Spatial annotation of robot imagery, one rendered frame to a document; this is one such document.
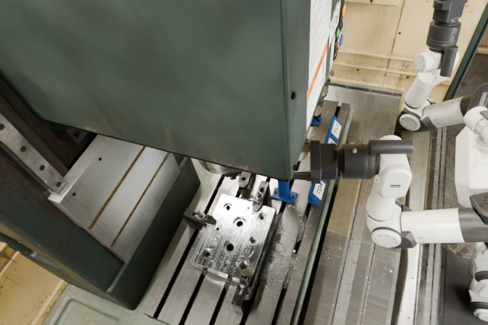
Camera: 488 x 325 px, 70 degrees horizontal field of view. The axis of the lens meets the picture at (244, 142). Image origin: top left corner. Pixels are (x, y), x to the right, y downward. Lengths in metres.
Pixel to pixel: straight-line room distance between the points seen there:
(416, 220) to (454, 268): 1.23
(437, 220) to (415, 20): 0.93
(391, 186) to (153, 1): 0.67
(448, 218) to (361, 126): 0.94
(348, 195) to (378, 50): 0.70
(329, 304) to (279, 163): 0.96
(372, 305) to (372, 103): 0.98
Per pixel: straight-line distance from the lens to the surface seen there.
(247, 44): 0.46
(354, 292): 1.54
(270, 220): 1.35
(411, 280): 1.68
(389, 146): 0.88
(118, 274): 1.55
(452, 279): 2.29
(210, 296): 1.38
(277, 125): 0.55
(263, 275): 1.37
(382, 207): 1.03
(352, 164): 0.88
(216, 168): 0.83
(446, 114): 1.43
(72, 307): 1.95
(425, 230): 1.10
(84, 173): 1.14
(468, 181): 1.16
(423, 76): 1.41
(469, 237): 1.10
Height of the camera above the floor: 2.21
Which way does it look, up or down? 51 degrees down
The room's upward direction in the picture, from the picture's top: 11 degrees counter-clockwise
